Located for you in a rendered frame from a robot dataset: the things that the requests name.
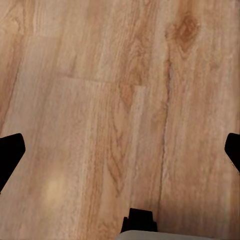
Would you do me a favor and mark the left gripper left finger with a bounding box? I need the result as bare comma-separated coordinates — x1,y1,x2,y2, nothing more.
0,133,26,192

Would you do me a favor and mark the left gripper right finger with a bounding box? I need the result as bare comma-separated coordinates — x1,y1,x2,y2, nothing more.
225,133,240,173

